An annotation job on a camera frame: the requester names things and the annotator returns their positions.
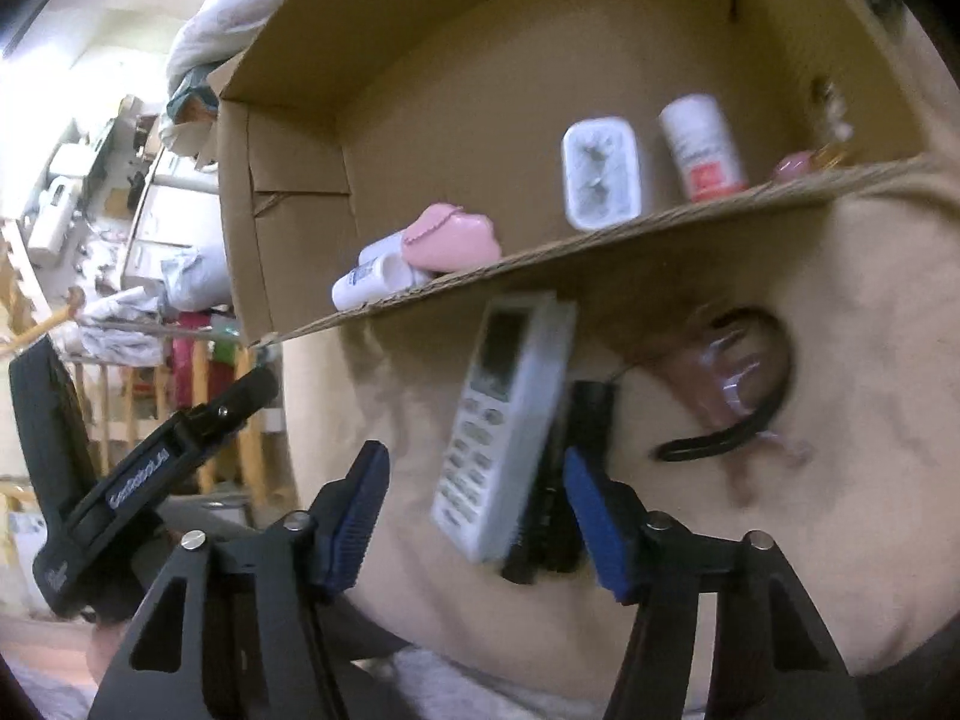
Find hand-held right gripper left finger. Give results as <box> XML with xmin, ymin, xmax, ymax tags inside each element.
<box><xmin>88</xmin><ymin>439</ymin><xmax>392</xmax><ymax>720</ymax></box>

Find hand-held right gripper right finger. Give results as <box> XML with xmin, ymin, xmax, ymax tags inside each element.
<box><xmin>562</xmin><ymin>447</ymin><xmax>863</xmax><ymax>720</ymax></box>

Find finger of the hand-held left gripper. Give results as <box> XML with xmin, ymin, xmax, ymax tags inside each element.
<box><xmin>178</xmin><ymin>365</ymin><xmax>283</xmax><ymax>470</ymax></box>

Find black cylindrical gadget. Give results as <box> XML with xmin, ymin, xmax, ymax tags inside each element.
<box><xmin>500</xmin><ymin>380</ymin><xmax>620</xmax><ymax>585</ymax></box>

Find white remote control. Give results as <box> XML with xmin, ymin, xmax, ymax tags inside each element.
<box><xmin>429</xmin><ymin>290</ymin><xmax>579</xmax><ymax>564</ymax></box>

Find small white bottle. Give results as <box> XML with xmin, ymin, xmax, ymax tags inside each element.
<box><xmin>331</xmin><ymin>253</ymin><xmax>435</xmax><ymax>312</ymax></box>

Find white rounded plastic case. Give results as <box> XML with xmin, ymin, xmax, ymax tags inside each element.
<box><xmin>358</xmin><ymin>233</ymin><xmax>407</xmax><ymax>266</ymax></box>

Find pink cloud-shaped keychain pouch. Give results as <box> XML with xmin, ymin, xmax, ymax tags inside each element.
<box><xmin>400</xmin><ymin>202</ymin><xmax>501</xmax><ymax>272</ymax></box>

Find white power adapter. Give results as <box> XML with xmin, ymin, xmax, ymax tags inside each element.
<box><xmin>562</xmin><ymin>115</ymin><xmax>647</xmax><ymax>231</ymax></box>

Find white medicine bottle red label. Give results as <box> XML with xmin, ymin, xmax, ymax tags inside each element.
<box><xmin>658</xmin><ymin>93</ymin><xmax>749</xmax><ymax>204</ymax></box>

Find cardboard box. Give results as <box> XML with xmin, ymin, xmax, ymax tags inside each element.
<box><xmin>214</xmin><ymin>0</ymin><xmax>947</xmax><ymax>347</ymax></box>

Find wooden rack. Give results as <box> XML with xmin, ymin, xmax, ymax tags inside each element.
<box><xmin>0</xmin><ymin>240</ymin><xmax>290</xmax><ymax>518</ymax></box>

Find red bag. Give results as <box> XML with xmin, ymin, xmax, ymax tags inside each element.
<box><xmin>170</xmin><ymin>313</ymin><xmax>197</xmax><ymax>392</ymax></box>

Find grey stuffed bag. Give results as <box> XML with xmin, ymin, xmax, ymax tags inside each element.
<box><xmin>160</xmin><ymin>247</ymin><xmax>231</xmax><ymax>314</ymax></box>

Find hanging grey white cloth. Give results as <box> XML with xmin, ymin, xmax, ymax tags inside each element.
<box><xmin>73</xmin><ymin>287</ymin><xmax>172</xmax><ymax>370</ymax></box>

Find person's light grey clothing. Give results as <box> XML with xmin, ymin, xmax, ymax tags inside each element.
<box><xmin>386</xmin><ymin>645</ymin><xmax>713</xmax><ymax>720</ymax></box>

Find clear pink plastic piece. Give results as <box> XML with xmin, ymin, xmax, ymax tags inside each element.
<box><xmin>658</xmin><ymin>317</ymin><xmax>816</xmax><ymax>467</ymax></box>

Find white base cabinet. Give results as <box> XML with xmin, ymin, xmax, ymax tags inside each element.
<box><xmin>118</xmin><ymin>150</ymin><xmax>223</xmax><ymax>291</ymax></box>

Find white water heater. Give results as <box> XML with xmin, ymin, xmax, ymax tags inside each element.
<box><xmin>26</xmin><ymin>163</ymin><xmax>89</xmax><ymax>254</ymax></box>

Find white duvet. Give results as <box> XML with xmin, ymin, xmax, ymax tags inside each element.
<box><xmin>165</xmin><ymin>0</ymin><xmax>332</xmax><ymax>85</ymax></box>

